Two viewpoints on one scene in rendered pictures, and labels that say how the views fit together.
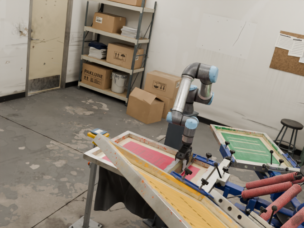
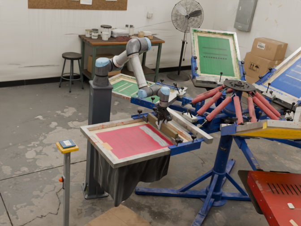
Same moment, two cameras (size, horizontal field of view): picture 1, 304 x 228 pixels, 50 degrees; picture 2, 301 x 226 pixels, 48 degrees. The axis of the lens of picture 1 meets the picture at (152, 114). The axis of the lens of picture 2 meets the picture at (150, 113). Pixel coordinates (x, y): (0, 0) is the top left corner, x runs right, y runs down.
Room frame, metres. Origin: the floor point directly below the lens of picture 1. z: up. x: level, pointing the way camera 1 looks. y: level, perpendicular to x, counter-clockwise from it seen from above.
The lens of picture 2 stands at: (0.82, 2.01, 2.29)
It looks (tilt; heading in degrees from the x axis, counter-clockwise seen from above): 24 degrees down; 300
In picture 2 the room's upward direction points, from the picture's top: 7 degrees clockwise
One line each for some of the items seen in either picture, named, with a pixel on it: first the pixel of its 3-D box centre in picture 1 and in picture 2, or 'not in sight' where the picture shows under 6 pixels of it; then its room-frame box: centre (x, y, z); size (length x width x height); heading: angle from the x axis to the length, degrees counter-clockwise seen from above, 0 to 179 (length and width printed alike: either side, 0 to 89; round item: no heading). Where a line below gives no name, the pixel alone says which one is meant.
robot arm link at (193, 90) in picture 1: (189, 92); (102, 66); (2.67, -0.28, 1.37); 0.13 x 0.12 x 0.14; 78
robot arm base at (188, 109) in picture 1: (186, 105); (101, 78); (2.68, -0.27, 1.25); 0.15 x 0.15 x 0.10
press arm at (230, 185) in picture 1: (229, 187); (194, 120); (1.85, -0.58, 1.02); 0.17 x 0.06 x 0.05; 66
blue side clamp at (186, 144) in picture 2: not in sight; (184, 146); (1.72, -0.18, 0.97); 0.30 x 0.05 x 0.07; 66
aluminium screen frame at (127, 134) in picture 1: (152, 161); (139, 136); (2.08, -0.07, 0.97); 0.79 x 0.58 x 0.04; 66
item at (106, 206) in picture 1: (125, 198); (144, 176); (1.91, 0.07, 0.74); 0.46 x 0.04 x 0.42; 66
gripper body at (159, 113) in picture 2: (185, 149); (161, 111); (2.02, -0.27, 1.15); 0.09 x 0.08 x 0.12; 156
